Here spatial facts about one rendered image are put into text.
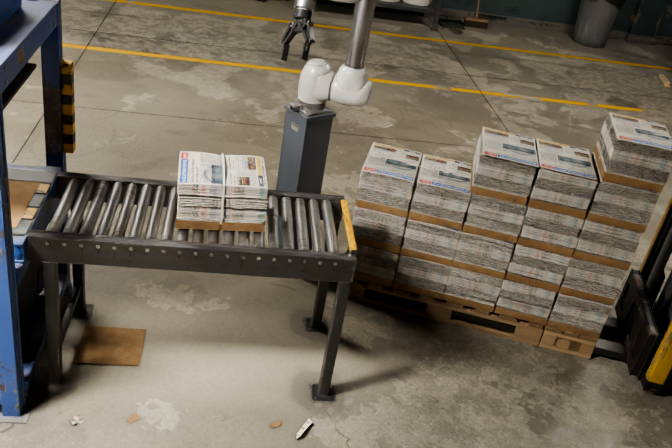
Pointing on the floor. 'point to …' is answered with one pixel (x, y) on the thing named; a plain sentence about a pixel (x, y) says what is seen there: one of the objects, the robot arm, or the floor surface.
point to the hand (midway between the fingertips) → (294, 57)
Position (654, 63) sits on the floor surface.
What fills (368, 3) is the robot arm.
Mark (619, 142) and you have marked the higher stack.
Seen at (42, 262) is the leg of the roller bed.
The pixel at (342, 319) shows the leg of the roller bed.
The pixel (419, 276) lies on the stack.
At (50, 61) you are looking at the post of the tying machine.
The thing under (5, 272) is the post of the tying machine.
